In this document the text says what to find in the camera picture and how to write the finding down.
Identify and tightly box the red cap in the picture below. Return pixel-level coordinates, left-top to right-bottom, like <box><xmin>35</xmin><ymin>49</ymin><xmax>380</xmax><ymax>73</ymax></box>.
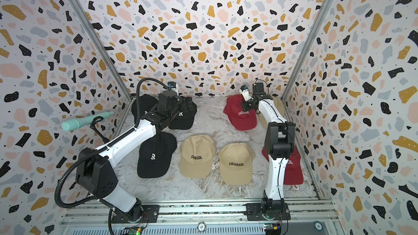
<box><xmin>261</xmin><ymin>146</ymin><xmax>304</xmax><ymax>186</ymax></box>
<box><xmin>223</xmin><ymin>94</ymin><xmax>258</xmax><ymax>131</ymax></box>

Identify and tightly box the black cap front left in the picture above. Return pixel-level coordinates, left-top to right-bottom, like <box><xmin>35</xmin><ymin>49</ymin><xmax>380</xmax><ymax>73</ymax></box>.
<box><xmin>137</xmin><ymin>132</ymin><xmax>177</xmax><ymax>178</ymax></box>

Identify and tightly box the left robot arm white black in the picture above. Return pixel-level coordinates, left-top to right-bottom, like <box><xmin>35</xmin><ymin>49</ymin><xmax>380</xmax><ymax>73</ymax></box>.
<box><xmin>76</xmin><ymin>90</ymin><xmax>193</xmax><ymax>222</ymax></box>

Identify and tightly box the mint green microphone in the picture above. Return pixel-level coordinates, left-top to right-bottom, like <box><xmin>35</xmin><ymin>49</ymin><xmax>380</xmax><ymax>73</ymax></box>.
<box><xmin>61</xmin><ymin>111</ymin><xmax>114</xmax><ymax>131</ymax></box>

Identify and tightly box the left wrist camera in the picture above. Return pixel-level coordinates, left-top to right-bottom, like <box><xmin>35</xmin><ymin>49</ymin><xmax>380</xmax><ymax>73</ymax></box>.
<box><xmin>167</xmin><ymin>82</ymin><xmax>179</xmax><ymax>95</ymax></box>

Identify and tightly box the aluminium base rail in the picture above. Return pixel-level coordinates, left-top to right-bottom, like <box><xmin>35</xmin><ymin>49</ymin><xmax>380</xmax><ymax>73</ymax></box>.
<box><xmin>57</xmin><ymin>199</ymin><xmax>344</xmax><ymax>235</ymax></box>

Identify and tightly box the black cap far left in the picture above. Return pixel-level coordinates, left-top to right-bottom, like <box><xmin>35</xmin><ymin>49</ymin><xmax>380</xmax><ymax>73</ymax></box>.
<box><xmin>131</xmin><ymin>94</ymin><xmax>158</xmax><ymax>120</ymax></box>

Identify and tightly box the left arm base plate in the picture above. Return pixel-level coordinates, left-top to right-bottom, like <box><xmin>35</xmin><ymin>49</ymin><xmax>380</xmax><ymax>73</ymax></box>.
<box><xmin>111</xmin><ymin>205</ymin><xmax>160</xmax><ymax>224</ymax></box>

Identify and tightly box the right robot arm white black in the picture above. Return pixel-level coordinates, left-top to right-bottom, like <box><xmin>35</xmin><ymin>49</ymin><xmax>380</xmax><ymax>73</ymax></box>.
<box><xmin>239</xmin><ymin>83</ymin><xmax>295</xmax><ymax>219</ymax></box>

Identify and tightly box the black corrugated cable conduit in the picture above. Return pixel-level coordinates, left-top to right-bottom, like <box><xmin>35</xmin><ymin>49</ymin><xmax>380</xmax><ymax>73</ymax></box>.
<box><xmin>54</xmin><ymin>77</ymin><xmax>170</xmax><ymax>209</ymax></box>

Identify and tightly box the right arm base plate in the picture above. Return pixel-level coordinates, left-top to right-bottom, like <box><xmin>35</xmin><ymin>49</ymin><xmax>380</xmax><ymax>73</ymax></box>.
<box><xmin>244</xmin><ymin>202</ymin><xmax>291</xmax><ymax>222</ymax></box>

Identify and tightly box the black cap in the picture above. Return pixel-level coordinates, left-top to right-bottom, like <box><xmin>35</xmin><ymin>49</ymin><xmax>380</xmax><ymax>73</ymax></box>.
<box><xmin>131</xmin><ymin>94</ymin><xmax>158</xmax><ymax>120</ymax></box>
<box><xmin>137</xmin><ymin>132</ymin><xmax>177</xmax><ymax>178</ymax></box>
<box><xmin>168</xmin><ymin>102</ymin><xmax>197</xmax><ymax>130</ymax></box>

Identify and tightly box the beige cap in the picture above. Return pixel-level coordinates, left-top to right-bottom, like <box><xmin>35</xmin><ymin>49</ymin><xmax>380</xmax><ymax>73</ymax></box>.
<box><xmin>218</xmin><ymin>143</ymin><xmax>255</xmax><ymax>186</ymax></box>
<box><xmin>180</xmin><ymin>134</ymin><xmax>217</xmax><ymax>178</ymax></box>
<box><xmin>257</xmin><ymin>96</ymin><xmax>287</xmax><ymax>129</ymax></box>

